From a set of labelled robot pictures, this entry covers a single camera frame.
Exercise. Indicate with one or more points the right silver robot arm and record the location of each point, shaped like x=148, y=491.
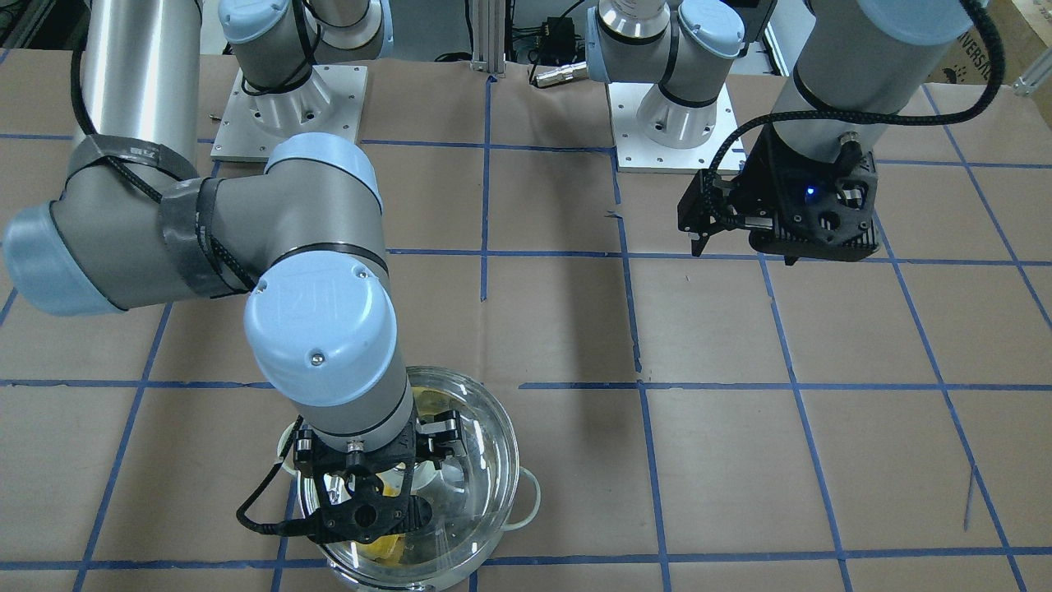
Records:
x=137, y=226

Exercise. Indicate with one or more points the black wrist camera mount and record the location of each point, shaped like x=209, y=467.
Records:
x=705, y=209

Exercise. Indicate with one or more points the brown paper table cover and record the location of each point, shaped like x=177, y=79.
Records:
x=716, y=423

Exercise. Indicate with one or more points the yellow corn cob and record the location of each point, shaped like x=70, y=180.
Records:
x=428, y=484

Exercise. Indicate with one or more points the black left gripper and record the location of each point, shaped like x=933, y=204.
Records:
x=766, y=178

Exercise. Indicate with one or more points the glass pot lid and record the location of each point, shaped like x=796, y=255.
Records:
x=471, y=498

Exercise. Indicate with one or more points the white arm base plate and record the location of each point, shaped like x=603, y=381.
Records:
x=653, y=135
x=331, y=100

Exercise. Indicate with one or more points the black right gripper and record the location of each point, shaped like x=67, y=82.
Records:
x=441, y=437

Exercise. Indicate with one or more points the aluminium frame post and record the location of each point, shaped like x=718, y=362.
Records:
x=490, y=34

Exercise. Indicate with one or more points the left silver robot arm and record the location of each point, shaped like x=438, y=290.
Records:
x=858, y=68

